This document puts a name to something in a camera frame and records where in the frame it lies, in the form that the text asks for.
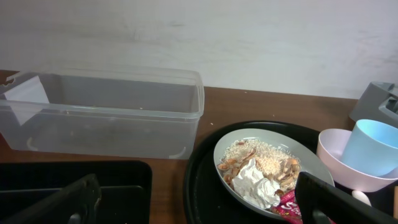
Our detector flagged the pink bowl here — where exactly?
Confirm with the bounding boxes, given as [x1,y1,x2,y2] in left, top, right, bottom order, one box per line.
[317,129,397,192]

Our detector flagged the light blue cup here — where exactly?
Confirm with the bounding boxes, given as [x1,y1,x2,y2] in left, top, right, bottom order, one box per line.
[340,119,397,177]

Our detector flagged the white tissue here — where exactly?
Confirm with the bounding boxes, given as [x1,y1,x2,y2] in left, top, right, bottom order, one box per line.
[231,158,280,210]

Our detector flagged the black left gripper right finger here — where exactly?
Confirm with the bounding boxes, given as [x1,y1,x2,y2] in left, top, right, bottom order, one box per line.
[295,172,397,224]

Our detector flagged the black round tray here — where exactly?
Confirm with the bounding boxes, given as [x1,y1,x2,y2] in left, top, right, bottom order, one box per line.
[182,121,398,224]

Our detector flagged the grey plate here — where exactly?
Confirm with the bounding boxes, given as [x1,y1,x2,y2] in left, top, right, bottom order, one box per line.
[213,128,334,219]

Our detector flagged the black rectangular tray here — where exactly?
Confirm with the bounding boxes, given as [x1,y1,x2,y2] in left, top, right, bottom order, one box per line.
[1,161,152,224]

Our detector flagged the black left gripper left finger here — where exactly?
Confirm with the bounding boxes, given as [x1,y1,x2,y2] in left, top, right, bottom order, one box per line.
[1,174,101,224]

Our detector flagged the rice and nut shells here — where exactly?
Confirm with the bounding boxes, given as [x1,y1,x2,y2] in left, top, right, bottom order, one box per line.
[216,139,301,193]

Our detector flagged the clear plastic waste bin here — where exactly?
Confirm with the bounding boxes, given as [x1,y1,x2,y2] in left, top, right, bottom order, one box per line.
[1,67,205,159]

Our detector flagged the red snack wrapper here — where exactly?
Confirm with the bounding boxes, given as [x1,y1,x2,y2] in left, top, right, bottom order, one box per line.
[272,190,336,224]

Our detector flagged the white plastic fork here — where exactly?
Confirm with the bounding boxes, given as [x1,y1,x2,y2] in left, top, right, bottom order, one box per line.
[351,190,371,206]

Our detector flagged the grey dishwasher rack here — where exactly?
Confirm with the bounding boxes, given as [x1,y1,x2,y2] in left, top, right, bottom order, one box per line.
[349,82,397,128]

